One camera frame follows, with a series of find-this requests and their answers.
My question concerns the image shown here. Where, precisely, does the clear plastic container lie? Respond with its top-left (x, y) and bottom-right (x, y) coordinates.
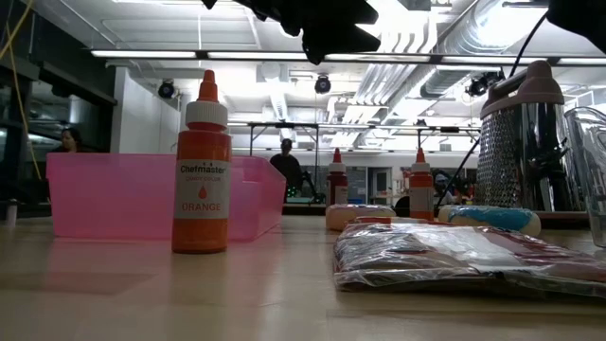
top-left (562, 106), bottom-right (606, 248)

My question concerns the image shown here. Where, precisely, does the red snack packet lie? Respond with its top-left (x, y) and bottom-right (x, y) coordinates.
top-left (332, 216), bottom-right (606, 299)

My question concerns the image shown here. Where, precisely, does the black background workstation frame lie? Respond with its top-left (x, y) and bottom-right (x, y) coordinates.
top-left (226, 120), bottom-right (482, 205)

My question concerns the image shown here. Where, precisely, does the metal box grater pink handle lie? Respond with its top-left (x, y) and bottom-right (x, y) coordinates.
top-left (474, 60), bottom-right (588, 220)

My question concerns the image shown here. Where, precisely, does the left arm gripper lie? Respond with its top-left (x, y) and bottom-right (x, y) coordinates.
top-left (236, 0), bottom-right (382, 66)

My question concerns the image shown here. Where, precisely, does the silver ventilation duct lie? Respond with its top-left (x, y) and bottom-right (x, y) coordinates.
top-left (416, 0), bottom-right (550, 99)

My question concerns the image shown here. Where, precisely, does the pink translucent plastic bin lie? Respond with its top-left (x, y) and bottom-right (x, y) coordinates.
top-left (45, 152), bottom-right (288, 242)

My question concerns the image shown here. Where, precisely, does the background door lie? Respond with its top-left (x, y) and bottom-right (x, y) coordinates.
top-left (370, 166), bottom-right (393, 207)

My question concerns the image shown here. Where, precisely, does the yellow hanging cable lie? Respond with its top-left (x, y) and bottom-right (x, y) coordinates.
top-left (0, 0), bottom-right (44, 182)

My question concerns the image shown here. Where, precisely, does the pink frosted donut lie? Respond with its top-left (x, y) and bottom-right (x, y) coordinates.
top-left (324, 204), bottom-right (398, 232)

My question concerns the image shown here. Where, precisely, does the red food colouring bottle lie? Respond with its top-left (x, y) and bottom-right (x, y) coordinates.
top-left (325, 147), bottom-right (350, 208)

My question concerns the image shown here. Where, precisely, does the orange food colouring bottle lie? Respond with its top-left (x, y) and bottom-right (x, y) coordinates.
top-left (170, 69), bottom-right (233, 255)
top-left (408, 147), bottom-right (436, 222)

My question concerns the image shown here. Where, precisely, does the linear ceiling light strip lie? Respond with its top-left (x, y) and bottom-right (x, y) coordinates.
top-left (89, 48), bottom-right (606, 67)

